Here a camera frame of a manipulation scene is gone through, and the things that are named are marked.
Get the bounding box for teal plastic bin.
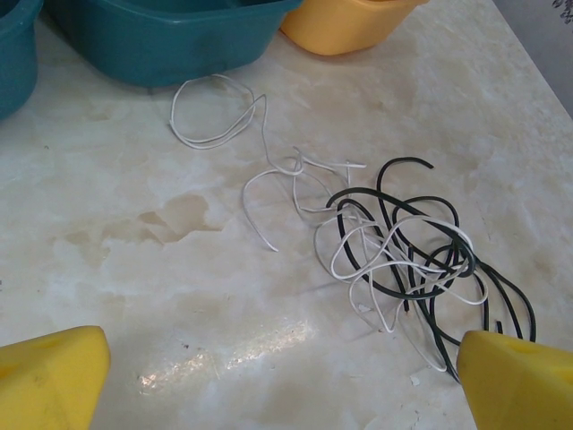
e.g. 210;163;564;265
0;0;45;121
44;0;305;89

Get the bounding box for white cable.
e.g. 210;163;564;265
312;217;489;374
171;74;305;178
241;146;368;252

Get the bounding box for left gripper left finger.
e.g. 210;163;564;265
0;325;112;430

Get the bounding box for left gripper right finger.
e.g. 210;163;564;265
456;330;573;430

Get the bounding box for black cable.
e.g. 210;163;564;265
402;232;541;384
325;156;462;301

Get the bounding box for yellow plastic bin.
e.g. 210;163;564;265
279;0;431;56

